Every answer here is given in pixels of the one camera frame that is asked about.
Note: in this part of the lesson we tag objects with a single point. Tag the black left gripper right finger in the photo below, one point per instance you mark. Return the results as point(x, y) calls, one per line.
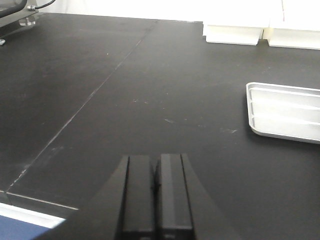
point(183, 208)

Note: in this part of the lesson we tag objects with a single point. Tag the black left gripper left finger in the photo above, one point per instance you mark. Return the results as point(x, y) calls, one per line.
point(123, 209)

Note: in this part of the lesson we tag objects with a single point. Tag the silver metal tray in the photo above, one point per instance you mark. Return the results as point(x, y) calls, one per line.
point(283, 111)

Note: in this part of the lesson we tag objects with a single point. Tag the blue cabinet front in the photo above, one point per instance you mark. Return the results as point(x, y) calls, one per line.
point(12, 229)

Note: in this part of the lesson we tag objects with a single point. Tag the white foam rack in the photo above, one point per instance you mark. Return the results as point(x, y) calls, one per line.
point(235, 35)

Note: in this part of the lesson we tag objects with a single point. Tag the white foam box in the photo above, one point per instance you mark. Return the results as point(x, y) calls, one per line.
point(292, 38)

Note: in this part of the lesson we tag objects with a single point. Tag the black equipment base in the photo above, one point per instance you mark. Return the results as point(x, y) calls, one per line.
point(16, 10)

